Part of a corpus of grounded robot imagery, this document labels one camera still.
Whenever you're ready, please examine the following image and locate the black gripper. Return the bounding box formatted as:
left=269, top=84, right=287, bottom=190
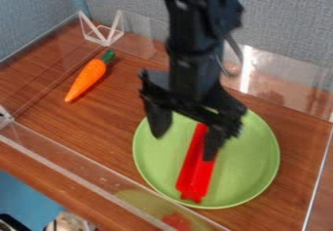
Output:
left=139, top=55, right=248, bottom=161

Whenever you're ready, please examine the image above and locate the red cross-shaped bar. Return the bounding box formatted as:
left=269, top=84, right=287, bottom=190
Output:
left=176, top=124, right=216, bottom=204

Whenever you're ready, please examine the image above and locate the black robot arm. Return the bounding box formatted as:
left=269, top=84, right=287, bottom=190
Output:
left=139, top=0, right=248, bottom=161

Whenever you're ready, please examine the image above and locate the green round plate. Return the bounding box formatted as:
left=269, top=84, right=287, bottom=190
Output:
left=133, top=111, right=280, bottom=210

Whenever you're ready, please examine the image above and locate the orange toy carrot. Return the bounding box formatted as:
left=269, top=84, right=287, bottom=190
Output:
left=66, top=50, right=116, bottom=102

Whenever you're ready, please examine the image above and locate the clear acrylic corner bracket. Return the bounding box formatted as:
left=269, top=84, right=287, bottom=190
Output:
left=79, top=11, right=126, bottom=47

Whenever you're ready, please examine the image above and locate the clear acrylic enclosure wall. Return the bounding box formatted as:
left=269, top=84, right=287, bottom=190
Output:
left=0, top=16, right=333, bottom=231

